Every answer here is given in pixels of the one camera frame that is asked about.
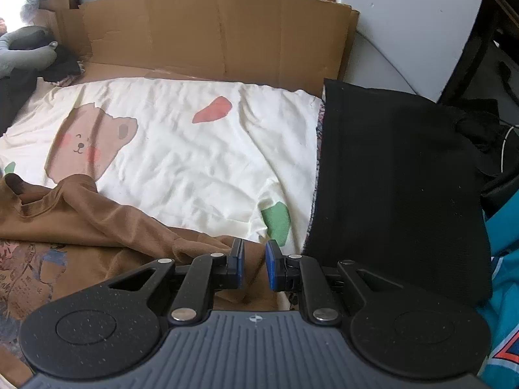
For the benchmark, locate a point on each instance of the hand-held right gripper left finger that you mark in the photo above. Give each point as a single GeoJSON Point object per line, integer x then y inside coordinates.
{"type": "Point", "coordinates": [240, 263]}

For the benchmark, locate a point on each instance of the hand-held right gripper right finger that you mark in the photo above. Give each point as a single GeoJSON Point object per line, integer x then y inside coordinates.
{"type": "Point", "coordinates": [272, 267]}

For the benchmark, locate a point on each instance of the brown printed t-shirt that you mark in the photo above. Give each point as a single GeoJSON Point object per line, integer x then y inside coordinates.
{"type": "Point", "coordinates": [101, 227]}

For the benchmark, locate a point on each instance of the black clothes pile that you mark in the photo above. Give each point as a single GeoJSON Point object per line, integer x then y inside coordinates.
{"type": "Point", "coordinates": [61, 67]}

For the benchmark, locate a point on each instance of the cream bear printed blanket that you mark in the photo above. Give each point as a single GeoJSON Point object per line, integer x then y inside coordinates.
{"type": "Point", "coordinates": [182, 150]}

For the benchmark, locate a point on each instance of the black folded cloth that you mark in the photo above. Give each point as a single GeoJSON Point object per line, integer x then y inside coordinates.
{"type": "Point", "coordinates": [397, 178]}

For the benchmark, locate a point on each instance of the brown cardboard sheet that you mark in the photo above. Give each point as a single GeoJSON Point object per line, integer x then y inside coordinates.
{"type": "Point", "coordinates": [202, 36]}

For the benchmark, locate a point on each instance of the teal printed garment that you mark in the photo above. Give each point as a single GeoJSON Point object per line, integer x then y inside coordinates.
{"type": "Point", "coordinates": [505, 271]}

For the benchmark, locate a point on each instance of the black crumpled bag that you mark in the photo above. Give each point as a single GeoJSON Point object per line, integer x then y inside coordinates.
{"type": "Point", "coordinates": [486, 137]}

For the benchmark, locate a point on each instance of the white cabinet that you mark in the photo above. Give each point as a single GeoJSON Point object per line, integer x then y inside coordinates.
{"type": "Point", "coordinates": [405, 28]}

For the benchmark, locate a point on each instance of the grey neck pillow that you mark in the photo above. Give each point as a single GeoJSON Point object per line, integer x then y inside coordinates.
{"type": "Point", "coordinates": [24, 56]}

